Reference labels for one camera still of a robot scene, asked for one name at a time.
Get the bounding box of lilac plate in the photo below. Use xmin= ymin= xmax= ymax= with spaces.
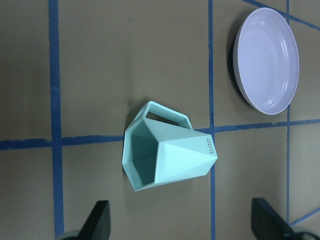
xmin=233 ymin=7 xmax=299 ymax=116

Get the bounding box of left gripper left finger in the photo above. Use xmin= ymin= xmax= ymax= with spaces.
xmin=76 ymin=200 xmax=111 ymax=240

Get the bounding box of mint green faceted cup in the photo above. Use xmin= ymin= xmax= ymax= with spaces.
xmin=122 ymin=101 xmax=218 ymax=191

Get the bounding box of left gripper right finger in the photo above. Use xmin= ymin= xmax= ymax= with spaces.
xmin=250 ymin=198 xmax=295 ymax=240

